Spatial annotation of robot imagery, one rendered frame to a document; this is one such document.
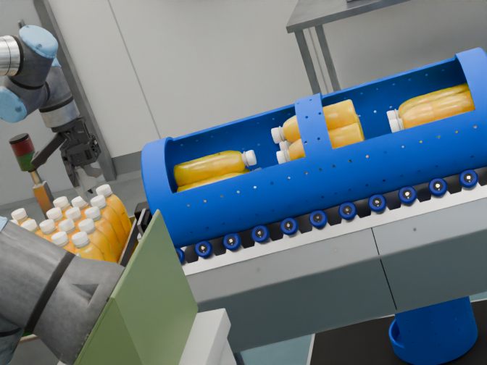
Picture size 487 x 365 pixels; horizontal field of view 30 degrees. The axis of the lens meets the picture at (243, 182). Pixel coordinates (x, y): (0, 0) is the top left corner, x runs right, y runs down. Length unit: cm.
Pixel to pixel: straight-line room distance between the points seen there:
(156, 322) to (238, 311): 85
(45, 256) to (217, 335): 34
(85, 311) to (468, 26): 431
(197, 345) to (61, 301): 27
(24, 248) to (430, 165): 105
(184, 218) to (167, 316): 68
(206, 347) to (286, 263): 71
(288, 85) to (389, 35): 69
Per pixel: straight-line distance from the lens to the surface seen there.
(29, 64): 209
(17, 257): 153
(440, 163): 219
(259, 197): 219
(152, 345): 150
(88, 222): 232
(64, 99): 228
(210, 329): 166
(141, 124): 599
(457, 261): 233
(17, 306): 153
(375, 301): 239
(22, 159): 278
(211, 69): 575
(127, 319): 143
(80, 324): 150
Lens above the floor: 190
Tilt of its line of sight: 21 degrees down
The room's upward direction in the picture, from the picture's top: 19 degrees counter-clockwise
